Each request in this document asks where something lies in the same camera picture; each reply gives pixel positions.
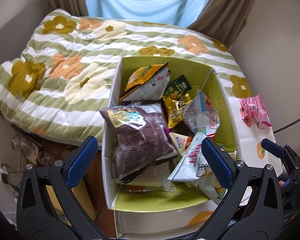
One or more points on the gold foil snack packet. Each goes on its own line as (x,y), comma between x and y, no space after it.
(176,110)

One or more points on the light blue sheer curtain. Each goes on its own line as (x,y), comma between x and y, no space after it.
(145,0)

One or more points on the grey-green snack bag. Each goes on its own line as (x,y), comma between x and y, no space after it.
(190,170)

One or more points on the pink snack bag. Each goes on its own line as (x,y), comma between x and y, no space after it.
(252,110)

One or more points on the clear plastic bag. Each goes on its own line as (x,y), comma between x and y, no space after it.
(27,147)

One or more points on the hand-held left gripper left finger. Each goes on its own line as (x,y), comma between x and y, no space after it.
(80,162)

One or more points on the white plain packet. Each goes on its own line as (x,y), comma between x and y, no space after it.
(155,175)

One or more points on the white and orange snack packet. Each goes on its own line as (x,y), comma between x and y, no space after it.
(181,142)

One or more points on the blue and white snack bag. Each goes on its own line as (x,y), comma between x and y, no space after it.
(200,112)

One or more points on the black curved rod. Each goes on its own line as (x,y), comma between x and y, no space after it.
(292,125)

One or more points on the white power strip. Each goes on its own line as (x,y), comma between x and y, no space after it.
(4,171)

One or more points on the brown snack bag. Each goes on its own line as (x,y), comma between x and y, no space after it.
(140,140)

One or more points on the dark green snack packet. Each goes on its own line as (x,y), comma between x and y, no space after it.
(177,87)

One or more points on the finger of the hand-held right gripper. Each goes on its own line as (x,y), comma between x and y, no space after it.
(288,185)
(272,147)

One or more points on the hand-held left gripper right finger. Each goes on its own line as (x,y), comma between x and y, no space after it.
(215,162)

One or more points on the green cardboard box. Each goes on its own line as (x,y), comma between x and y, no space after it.
(165,201)

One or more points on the floral striped blanket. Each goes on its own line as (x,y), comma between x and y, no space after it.
(65,55)

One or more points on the yellow chip bag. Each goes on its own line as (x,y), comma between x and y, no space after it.
(145,80)

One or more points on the yellow cardboard box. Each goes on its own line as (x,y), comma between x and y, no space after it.
(82,200)

